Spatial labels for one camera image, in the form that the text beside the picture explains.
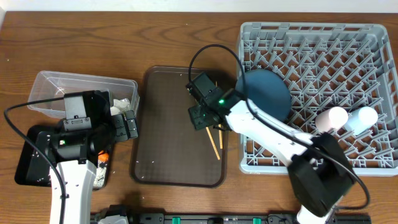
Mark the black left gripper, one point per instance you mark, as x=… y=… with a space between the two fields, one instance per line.
x=125 y=132

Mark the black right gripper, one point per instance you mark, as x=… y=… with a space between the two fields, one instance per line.
x=198 y=122

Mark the white paper napkin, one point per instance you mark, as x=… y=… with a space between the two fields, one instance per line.
x=120 y=106

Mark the wooden chopstick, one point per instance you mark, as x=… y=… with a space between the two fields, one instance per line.
x=219 y=129
x=213 y=143

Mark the orange carrot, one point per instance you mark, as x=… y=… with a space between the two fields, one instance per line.
x=103 y=156

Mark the blue plate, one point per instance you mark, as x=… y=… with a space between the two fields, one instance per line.
x=269 y=93

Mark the pink plastic cup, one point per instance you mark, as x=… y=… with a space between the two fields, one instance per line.
x=331 y=119

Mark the light blue plastic cup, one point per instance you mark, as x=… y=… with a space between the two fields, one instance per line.
x=361 y=120

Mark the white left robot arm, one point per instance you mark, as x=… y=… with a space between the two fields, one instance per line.
x=69 y=152

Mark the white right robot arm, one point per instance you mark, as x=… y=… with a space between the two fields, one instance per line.
x=256 y=107

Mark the grey dishwasher rack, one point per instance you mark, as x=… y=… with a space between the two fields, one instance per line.
x=326 y=65

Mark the dark brown serving tray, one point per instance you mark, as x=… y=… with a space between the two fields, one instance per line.
x=169 y=151

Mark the spilled white rice pile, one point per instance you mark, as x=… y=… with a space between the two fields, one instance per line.
x=38 y=171

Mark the clear plastic bin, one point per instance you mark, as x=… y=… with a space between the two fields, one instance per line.
x=50 y=84

